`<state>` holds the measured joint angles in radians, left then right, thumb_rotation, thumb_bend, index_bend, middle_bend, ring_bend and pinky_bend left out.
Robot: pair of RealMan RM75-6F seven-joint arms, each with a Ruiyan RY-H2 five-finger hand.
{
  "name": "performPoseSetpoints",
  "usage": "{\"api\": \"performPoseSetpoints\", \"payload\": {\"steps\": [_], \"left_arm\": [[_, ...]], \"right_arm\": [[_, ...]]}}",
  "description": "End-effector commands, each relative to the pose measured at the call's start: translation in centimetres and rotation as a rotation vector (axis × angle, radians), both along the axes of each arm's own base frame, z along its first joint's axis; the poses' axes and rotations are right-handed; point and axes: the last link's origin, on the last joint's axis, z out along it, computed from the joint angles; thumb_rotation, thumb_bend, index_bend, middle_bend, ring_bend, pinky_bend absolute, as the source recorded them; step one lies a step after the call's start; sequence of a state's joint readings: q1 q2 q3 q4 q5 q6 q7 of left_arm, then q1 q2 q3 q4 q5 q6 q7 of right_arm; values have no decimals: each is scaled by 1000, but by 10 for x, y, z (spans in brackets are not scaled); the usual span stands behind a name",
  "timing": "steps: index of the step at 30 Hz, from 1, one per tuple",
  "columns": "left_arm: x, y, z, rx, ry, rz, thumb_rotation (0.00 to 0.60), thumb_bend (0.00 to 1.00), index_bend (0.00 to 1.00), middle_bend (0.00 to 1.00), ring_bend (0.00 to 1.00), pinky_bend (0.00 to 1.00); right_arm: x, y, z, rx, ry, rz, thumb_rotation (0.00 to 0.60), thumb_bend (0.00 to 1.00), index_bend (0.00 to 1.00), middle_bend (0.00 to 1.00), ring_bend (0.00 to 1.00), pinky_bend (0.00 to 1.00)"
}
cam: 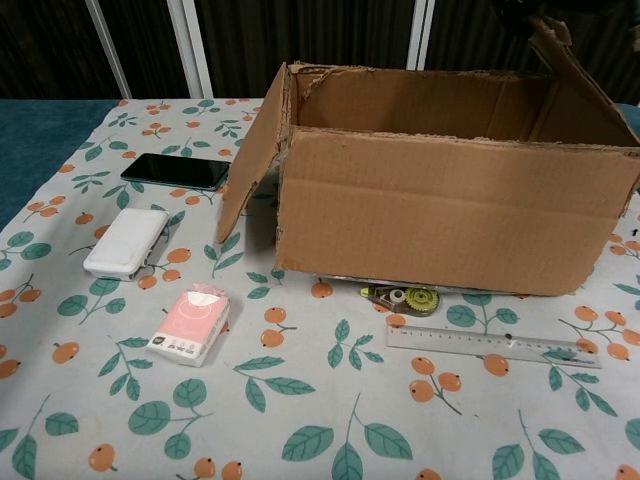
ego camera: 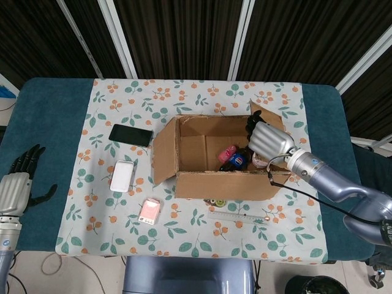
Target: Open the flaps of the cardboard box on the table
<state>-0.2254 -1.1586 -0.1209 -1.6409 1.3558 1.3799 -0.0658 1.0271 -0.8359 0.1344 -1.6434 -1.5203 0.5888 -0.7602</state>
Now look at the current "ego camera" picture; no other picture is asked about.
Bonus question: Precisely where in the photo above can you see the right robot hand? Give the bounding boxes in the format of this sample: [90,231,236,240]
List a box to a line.
[246,110,296,160]

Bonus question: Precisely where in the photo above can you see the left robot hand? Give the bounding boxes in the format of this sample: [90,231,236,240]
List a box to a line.
[0,144,59,217]

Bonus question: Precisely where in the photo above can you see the brown cardboard box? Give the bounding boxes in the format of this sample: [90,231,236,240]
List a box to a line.
[152,99,296,202]

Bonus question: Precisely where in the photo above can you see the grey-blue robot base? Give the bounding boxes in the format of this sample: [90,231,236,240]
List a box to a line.
[122,256,255,294]

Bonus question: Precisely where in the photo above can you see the pink white round container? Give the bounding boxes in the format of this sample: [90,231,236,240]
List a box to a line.
[251,151,270,168]

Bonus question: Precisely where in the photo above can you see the dark cola bottle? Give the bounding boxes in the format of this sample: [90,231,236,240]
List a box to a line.
[219,148,254,172]

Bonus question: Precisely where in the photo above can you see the small pink bottle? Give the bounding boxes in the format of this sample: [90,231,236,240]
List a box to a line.
[217,145,237,162]

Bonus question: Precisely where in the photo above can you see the teal table cover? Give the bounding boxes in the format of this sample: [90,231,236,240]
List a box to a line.
[0,76,376,263]

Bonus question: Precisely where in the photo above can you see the correction tape dispenser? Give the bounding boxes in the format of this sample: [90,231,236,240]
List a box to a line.
[203,197,227,208]

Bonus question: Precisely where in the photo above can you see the transparent plastic ruler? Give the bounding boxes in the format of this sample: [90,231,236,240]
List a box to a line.
[208,210,270,225]

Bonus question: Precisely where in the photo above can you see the blue white rack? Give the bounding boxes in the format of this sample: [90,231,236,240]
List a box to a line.
[0,73,20,100]

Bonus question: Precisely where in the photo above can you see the dark fabric bundle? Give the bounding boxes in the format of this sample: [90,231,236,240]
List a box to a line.
[352,142,392,197]

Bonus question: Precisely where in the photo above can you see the white power bank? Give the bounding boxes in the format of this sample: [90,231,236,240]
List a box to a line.
[110,159,135,193]

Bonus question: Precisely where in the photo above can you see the black smartphone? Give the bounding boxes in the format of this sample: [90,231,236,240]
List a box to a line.
[109,123,154,148]

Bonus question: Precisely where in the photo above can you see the floral print tablecloth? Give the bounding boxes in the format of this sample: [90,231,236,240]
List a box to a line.
[55,78,328,264]

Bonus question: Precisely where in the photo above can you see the pink tissue pack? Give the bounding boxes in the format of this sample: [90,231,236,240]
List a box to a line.
[137,197,162,226]

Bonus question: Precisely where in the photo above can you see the black waste bin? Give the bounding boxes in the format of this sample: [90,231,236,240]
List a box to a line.
[286,274,349,294]

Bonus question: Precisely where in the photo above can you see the metal clamp fitting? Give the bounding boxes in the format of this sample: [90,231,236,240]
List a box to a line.
[366,262,387,288]

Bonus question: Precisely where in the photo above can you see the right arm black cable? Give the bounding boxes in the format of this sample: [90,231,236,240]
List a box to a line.
[265,154,383,226]

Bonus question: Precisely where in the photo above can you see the beige floor cable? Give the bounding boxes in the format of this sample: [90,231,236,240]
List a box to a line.
[41,253,64,276]

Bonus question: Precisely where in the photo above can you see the white frame rail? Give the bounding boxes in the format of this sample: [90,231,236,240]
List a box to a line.
[350,137,392,151]

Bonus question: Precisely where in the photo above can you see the black floor cables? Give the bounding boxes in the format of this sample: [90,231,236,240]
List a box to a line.
[75,256,126,294]

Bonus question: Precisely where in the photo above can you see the grey slim frame post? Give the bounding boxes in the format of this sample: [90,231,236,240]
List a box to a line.
[57,0,104,78]

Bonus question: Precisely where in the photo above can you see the white double frame post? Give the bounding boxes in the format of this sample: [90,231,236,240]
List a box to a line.
[97,0,138,79]

